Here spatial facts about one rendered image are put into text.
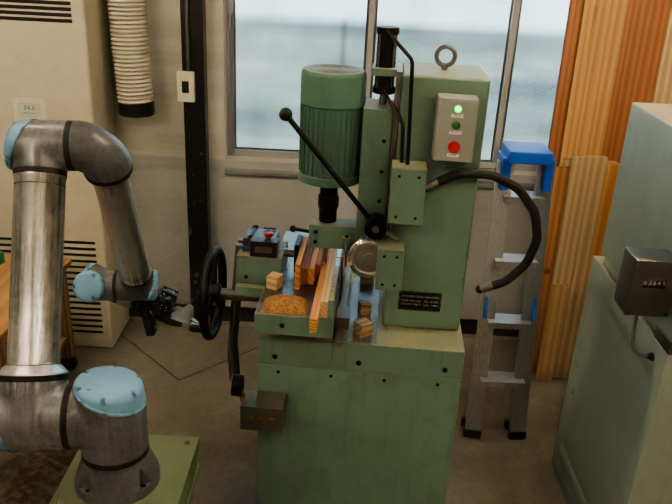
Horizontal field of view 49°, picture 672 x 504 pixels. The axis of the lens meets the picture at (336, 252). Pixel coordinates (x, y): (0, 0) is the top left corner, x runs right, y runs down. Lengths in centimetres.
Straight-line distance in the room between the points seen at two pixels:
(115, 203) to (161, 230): 175
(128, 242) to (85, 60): 132
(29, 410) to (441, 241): 110
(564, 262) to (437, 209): 143
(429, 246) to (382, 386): 42
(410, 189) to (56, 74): 179
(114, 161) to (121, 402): 55
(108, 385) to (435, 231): 93
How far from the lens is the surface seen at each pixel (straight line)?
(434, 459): 225
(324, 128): 195
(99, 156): 175
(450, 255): 203
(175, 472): 186
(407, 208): 189
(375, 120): 195
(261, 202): 347
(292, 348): 206
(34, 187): 175
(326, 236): 210
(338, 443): 222
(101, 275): 221
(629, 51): 336
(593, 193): 327
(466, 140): 187
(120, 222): 193
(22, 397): 172
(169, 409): 317
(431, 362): 206
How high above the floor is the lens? 183
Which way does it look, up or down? 23 degrees down
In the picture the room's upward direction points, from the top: 3 degrees clockwise
